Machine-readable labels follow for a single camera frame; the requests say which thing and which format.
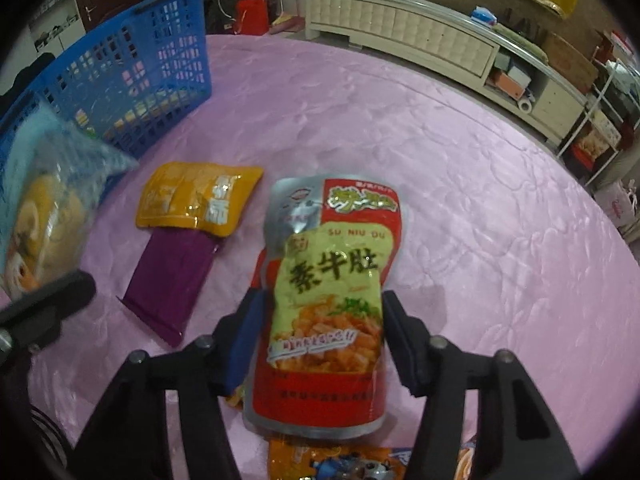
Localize mustard orange snack packet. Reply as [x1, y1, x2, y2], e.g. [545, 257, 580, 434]
[135, 161, 265, 239]

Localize white shopping bag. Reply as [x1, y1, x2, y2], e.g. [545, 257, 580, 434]
[594, 179, 640, 242]

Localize green folded cloth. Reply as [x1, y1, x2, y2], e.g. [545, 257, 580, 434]
[494, 24, 549, 62]

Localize white metal shelf rack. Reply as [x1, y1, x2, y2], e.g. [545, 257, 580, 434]
[557, 57, 640, 187]

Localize red bag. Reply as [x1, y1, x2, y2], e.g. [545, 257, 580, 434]
[234, 0, 271, 36]

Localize orange white snack packet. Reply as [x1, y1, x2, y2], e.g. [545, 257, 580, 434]
[456, 437, 484, 480]

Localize purple snack packet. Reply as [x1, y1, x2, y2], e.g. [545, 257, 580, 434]
[115, 227, 224, 349]

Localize black bag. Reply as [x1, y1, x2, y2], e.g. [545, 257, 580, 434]
[207, 0, 239, 36]

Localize red box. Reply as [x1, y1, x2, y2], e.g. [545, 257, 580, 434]
[487, 67, 532, 99]

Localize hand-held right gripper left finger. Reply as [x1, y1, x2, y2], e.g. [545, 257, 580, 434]
[75, 290, 267, 480]

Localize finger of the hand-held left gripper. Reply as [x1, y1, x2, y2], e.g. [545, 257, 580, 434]
[0, 270, 97, 357]

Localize orange cartoon snack packet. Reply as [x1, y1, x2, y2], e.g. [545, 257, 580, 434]
[267, 436, 409, 480]

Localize blue plastic basket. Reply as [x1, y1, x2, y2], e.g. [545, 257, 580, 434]
[0, 0, 215, 162]

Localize clear yellow cake packet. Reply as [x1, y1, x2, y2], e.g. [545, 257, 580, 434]
[0, 92, 141, 297]

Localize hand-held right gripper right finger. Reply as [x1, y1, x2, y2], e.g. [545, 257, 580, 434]
[381, 290, 582, 480]

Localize pink quilted table cover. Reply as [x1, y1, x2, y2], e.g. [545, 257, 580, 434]
[0, 33, 639, 480]

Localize cream TV cabinet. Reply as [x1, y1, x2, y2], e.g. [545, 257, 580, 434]
[304, 0, 587, 149]

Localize brown cardboard box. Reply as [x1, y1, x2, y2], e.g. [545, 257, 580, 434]
[542, 32, 601, 94]

